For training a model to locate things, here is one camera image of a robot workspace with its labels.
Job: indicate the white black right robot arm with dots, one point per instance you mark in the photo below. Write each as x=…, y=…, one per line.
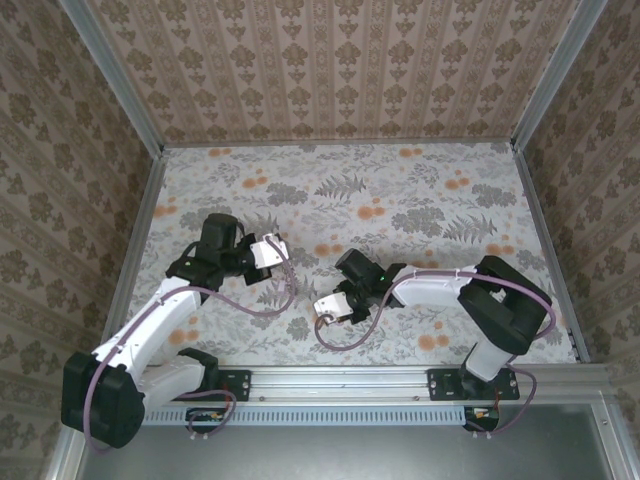
x=430, y=287

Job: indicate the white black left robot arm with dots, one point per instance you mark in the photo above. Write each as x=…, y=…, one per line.
x=150, y=325

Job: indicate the grey metal sheet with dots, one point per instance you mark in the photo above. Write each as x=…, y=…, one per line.
x=350, y=455

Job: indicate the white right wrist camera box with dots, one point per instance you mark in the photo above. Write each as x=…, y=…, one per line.
x=332, y=305

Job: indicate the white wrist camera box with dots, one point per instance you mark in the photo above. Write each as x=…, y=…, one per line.
x=267, y=252
x=332, y=305

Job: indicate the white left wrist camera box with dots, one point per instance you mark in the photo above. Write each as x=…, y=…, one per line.
x=267, y=252

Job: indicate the aluminium left side rail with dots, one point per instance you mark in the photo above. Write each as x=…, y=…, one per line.
x=140, y=225

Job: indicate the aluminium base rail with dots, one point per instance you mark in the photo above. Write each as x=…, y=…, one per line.
x=340, y=385

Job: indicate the aluminium right side rail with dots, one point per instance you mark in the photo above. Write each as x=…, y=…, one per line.
x=533, y=200

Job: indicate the aluminium left corner post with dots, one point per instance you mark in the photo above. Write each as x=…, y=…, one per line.
x=115, y=85

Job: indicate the aluminium corner post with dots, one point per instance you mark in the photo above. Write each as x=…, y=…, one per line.
x=115, y=85
x=555, y=75

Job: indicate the aluminium right corner post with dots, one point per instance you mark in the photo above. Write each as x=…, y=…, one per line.
x=555, y=75

